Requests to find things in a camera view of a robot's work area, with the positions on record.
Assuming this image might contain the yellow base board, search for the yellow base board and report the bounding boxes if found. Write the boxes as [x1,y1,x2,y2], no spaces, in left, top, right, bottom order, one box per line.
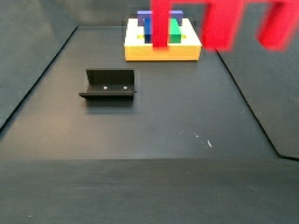
[124,18,201,61]

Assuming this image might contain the black U-shaped holder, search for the black U-shaped holder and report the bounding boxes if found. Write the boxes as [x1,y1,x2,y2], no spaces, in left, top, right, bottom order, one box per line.
[78,69,136,99]

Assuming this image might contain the green long block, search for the green long block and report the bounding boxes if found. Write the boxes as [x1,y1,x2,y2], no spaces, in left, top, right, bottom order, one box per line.
[169,18,182,44]

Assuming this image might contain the blue long block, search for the blue long block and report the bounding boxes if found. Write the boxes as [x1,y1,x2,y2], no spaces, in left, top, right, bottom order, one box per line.
[144,18,152,44]

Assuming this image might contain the purple three-legged block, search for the purple three-legged block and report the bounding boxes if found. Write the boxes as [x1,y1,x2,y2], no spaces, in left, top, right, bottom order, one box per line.
[136,10,182,26]

